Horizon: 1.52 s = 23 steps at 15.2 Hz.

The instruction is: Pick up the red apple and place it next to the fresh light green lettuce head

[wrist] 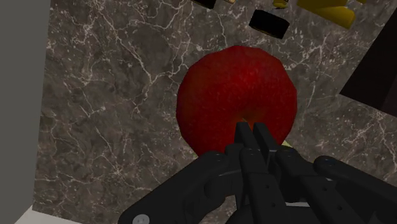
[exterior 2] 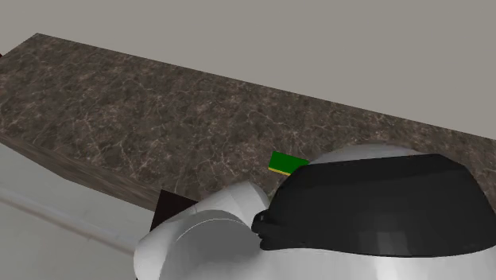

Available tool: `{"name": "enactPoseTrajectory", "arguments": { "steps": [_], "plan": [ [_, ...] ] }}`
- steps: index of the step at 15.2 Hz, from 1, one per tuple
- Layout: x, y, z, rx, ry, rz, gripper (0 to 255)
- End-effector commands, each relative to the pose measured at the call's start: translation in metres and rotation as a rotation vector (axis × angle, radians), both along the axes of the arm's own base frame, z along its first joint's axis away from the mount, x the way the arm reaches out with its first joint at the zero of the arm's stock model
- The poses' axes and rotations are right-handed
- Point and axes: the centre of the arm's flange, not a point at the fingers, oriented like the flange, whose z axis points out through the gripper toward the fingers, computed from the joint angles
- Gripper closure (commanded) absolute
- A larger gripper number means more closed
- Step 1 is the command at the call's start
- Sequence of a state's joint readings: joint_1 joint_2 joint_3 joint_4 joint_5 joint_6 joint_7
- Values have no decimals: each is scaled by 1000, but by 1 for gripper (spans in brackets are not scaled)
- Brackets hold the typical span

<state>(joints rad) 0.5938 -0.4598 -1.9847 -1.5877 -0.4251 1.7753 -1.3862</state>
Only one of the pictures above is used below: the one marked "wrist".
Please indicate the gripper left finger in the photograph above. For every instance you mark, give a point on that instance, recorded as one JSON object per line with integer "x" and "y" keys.
{"x": 198, "y": 189}

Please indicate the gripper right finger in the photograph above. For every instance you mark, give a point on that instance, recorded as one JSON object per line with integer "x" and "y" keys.
{"x": 335, "y": 189}

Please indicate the red apple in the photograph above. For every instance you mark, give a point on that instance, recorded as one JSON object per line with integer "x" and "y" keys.
{"x": 235, "y": 90}

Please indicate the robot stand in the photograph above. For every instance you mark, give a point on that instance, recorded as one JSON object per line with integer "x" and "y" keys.
{"x": 375, "y": 74}

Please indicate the black short cylinder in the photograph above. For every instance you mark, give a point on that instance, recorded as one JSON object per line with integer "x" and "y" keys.
{"x": 269, "y": 23}

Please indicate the large yellow block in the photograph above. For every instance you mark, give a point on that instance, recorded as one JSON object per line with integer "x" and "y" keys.
{"x": 335, "y": 11}

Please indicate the black flat object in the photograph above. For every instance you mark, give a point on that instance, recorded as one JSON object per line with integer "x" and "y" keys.
{"x": 204, "y": 2}

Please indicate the small yellow object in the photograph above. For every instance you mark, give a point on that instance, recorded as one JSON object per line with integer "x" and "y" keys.
{"x": 280, "y": 3}

